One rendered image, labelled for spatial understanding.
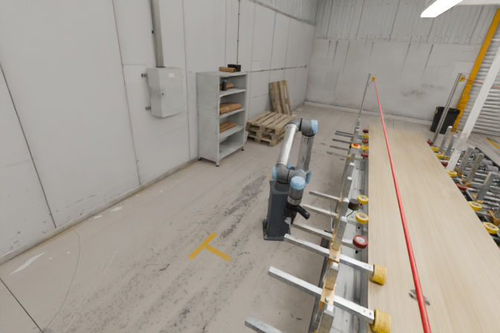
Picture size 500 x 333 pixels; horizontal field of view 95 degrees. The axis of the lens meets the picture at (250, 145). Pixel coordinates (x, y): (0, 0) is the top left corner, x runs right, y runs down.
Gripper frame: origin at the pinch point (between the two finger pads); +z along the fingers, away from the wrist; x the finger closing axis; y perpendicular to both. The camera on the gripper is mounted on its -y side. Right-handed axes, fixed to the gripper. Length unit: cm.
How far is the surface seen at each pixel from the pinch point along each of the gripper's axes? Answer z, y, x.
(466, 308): -10, -88, 20
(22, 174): 12, 235, 55
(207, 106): -14, 198, -174
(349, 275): 19.3, -42.4, 2.0
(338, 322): 19, -40, 36
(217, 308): 84, 40, 29
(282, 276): -14, -8, 51
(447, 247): -10, -90, -21
